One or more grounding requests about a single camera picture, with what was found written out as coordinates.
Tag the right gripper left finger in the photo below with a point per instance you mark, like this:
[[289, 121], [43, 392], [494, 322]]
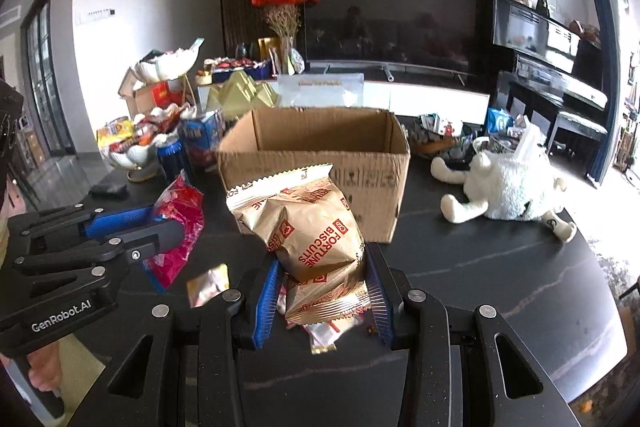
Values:
[[260, 289]]

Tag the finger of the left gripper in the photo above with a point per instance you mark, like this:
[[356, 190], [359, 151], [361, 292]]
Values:
[[150, 240], [106, 224]]

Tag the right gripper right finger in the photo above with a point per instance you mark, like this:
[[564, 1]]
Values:
[[385, 297]]

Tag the pink red snack bag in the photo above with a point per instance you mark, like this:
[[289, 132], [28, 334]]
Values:
[[179, 214]]

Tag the brown fortune biscuits bag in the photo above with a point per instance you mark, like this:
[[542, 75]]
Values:
[[304, 218]]

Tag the person left hand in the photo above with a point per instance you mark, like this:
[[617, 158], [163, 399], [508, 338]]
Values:
[[45, 369]]

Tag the small gold snack packet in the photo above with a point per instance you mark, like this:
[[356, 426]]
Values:
[[208, 285]]

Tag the white red snack wrapper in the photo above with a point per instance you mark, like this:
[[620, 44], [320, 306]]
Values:
[[323, 336]]

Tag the white shell snack bowl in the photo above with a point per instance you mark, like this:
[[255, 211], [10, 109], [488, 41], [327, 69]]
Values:
[[131, 144]]

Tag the blue soda can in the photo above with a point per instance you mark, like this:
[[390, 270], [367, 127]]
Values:
[[173, 160]]

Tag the blue chocolate candy box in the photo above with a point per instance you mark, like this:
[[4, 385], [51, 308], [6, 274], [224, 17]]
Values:
[[201, 135]]

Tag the small cardboard box red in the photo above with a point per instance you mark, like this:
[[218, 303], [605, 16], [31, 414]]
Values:
[[142, 97]]

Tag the white plush sheep toy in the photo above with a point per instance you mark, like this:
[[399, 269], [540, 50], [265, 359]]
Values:
[[504, 188]]

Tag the upper white shell bowl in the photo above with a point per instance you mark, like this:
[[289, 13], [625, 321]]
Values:
[[156, 66]]

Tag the yellow mountain ornament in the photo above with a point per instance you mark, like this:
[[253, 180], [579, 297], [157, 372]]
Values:
[[240, 94]]

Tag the white tv cabinet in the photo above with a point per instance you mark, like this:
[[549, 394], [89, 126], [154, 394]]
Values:
[[413, 100]]

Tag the clear plastic storage box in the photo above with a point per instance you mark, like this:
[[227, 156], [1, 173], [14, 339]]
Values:
[[321, 90]]

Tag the blue snack bag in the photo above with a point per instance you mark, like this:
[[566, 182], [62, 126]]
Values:
[[498, 121]]

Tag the piano bench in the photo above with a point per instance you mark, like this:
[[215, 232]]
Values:
[[576, 124]]

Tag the dried flower vase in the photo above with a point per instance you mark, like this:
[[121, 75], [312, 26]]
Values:
[[283, 20]]

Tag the black upright piano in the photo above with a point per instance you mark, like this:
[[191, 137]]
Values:
[[548, 68]]

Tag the black television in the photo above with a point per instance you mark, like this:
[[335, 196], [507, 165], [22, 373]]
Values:
[[439, 34]]

